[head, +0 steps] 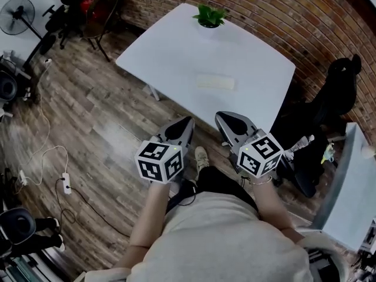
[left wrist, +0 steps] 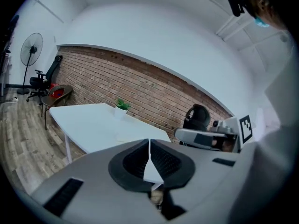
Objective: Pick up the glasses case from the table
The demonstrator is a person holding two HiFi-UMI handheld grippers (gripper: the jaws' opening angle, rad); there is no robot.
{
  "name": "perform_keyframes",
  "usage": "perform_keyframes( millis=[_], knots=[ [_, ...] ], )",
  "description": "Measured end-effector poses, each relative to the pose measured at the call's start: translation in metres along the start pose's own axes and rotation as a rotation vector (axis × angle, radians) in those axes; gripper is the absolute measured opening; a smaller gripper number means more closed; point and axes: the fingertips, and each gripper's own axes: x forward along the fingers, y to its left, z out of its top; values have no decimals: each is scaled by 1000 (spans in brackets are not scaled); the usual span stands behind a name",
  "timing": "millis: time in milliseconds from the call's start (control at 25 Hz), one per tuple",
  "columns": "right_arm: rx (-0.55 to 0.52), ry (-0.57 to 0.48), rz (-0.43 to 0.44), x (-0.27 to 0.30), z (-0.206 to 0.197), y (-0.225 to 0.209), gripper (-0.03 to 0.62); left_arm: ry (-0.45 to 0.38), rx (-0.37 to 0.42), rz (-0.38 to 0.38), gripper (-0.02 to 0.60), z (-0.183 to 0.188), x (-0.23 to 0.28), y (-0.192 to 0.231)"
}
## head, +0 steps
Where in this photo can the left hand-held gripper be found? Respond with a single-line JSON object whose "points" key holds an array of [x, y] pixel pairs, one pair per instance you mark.
{"points": [[158, 160]]}

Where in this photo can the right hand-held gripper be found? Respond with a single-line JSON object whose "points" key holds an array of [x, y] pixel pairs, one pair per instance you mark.
{"points": [[260, 154]]}

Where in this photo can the white rectangular object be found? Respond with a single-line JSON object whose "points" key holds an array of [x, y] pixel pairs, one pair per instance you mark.
{"points": [[215, 82]]}

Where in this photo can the person's left forearm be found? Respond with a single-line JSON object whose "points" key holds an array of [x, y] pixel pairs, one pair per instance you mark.
{"points": [[149, 216]]}

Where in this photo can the person's right forearm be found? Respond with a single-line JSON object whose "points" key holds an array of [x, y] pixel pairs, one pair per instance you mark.
{"points": [[273, 204]]}

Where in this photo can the beige shoe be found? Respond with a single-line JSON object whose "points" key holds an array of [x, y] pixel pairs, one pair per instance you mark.
{"points": [[201, 157]]}

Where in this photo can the black trousers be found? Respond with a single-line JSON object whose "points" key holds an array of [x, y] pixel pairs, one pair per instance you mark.
{"points": [[217, 181]]}

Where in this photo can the clear water bottle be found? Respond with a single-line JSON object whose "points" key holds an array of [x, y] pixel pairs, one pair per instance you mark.
{"points": [[304, 142]]}

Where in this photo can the white folding table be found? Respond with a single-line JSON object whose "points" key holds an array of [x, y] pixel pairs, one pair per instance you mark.
{"points": [[211, 57]]}

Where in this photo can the tall black office chair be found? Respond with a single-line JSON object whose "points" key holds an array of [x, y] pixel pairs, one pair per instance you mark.
{"points": [[332, 104]]}

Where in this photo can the person in white coat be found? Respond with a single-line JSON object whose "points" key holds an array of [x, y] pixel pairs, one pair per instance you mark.
{"points": [[220, 239]]}

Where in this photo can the green plant in white pot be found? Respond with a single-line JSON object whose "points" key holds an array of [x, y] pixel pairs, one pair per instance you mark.
{"points": [[210, 16]]}

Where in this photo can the white power strip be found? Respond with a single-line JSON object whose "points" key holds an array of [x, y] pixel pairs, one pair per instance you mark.
{"points": [[66, 184]]}

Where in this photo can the white side table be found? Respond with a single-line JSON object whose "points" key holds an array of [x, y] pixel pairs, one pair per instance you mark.
{"points": [[349, 187]]}

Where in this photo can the brown wicker chair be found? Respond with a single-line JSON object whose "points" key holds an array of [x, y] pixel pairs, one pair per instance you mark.
{"points": [[102, 13]]}

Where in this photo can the white power adapter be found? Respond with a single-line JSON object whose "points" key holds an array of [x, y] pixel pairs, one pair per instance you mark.
{"points": [[47, 61]]}

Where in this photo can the red bag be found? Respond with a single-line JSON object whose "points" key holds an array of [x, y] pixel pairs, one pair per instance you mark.
{"points": [[88, 3]]}

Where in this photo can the black standing fan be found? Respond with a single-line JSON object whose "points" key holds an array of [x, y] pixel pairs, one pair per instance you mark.
{"points": [[17, 16]]}

